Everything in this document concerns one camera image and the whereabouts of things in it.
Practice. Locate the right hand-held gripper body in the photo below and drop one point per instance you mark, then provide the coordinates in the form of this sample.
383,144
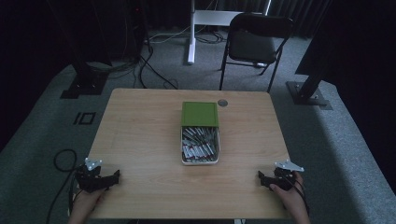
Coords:
285,177

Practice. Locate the pile of small silver packets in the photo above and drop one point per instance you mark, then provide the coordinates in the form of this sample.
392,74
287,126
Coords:
199,144

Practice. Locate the white storage box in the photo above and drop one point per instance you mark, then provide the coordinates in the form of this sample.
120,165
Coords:
199,162

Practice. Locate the white desk frame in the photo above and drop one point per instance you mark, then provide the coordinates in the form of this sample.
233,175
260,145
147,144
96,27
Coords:
191,37

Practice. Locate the black folding chair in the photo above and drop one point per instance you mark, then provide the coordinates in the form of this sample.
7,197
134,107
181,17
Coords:
253,43

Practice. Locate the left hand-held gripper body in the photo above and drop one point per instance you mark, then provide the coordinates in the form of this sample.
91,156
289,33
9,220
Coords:
88,179

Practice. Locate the green box lid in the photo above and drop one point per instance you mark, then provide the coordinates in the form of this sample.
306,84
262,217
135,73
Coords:
199,114

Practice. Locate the person's right hand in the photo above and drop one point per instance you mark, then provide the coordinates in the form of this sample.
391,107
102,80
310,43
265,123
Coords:
289,196

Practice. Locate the grey round table grommet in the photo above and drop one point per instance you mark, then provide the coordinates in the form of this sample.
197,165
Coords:
222,102

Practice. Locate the person's left hand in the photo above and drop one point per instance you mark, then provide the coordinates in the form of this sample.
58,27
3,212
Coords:
85,200

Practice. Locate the black metal stand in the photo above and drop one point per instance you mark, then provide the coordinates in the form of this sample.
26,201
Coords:
308,93
85,82

